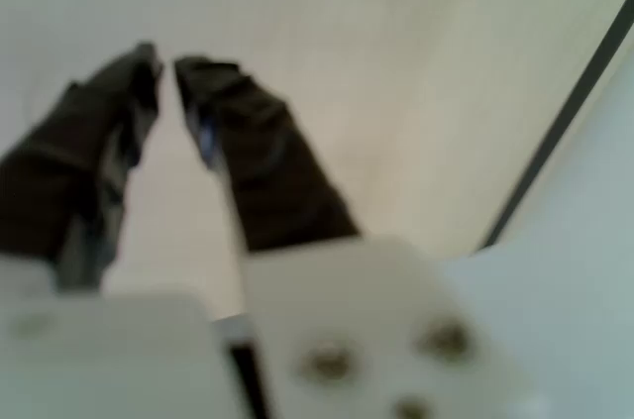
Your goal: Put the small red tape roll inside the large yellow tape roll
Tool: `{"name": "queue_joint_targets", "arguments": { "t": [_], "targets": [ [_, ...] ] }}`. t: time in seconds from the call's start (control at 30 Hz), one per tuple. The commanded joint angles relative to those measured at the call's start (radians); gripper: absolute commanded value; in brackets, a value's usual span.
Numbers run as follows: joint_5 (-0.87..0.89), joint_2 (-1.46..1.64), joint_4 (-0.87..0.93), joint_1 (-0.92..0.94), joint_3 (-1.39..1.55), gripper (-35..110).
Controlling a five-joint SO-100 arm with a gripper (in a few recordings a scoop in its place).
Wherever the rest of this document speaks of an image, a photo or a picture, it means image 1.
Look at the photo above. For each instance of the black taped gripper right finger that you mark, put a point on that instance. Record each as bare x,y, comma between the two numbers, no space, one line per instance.
267,171

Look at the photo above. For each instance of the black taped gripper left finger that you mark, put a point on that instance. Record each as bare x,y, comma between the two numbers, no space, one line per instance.
59,176

